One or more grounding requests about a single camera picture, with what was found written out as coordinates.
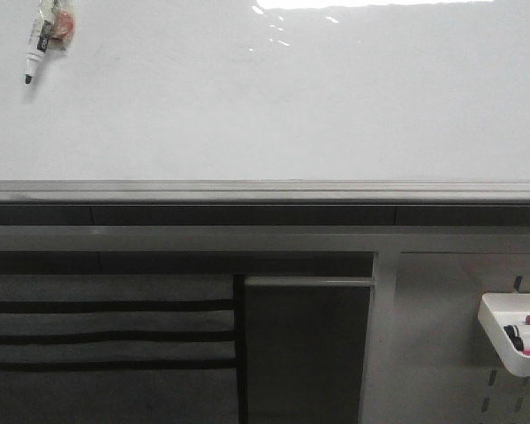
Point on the white black-tipped whiteboard marker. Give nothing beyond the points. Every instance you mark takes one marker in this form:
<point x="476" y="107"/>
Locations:
<point x="54" y="23"/>

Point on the dark grey cabinet panel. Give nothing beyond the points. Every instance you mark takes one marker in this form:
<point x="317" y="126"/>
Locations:
<point x="306" y="342"/>

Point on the grey pegboard panel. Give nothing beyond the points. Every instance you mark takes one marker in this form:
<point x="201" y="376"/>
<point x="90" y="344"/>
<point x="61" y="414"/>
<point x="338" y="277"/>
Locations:
<point x="446" y="370"/>

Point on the grey slatted shelf unit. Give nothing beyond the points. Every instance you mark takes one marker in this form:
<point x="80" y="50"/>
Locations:
<point x="121" y="349"/>

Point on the white plastic marker tray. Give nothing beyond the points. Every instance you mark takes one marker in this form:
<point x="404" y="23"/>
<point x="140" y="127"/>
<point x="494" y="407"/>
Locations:
<point x="498" y="310"/>

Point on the black-capped marker in tray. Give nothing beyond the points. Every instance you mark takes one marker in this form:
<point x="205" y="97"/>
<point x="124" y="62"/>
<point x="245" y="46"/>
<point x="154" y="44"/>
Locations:
<point x="517" y="330"/>

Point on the white whiteboard with grey frame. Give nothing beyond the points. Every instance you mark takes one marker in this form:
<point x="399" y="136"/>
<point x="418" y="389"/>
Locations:
<point x="270" y="100"/>

